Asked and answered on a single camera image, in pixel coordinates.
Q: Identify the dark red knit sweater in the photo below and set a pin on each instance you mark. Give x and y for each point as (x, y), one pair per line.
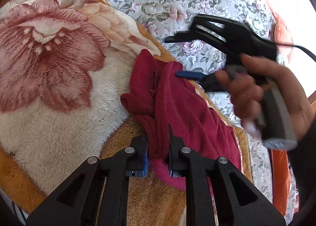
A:
(159, 101)

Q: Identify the person right hand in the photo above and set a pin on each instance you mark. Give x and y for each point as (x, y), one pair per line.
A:
(246, 95)

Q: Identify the rust orange velvet cushion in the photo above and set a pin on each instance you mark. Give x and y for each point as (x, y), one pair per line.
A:
(281, 180)

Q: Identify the orange floral plush blanket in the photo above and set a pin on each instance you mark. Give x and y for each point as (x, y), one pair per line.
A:
(64, 66)

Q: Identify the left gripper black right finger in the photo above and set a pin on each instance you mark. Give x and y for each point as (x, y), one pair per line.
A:
(217, 193)

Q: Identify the grey floral quilt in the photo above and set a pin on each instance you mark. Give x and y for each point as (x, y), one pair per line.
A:
(164, 17)

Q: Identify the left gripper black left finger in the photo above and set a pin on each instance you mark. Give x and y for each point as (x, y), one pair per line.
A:
(96, 193)

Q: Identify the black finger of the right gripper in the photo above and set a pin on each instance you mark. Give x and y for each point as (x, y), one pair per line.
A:
(188, 36)
(190, 75)

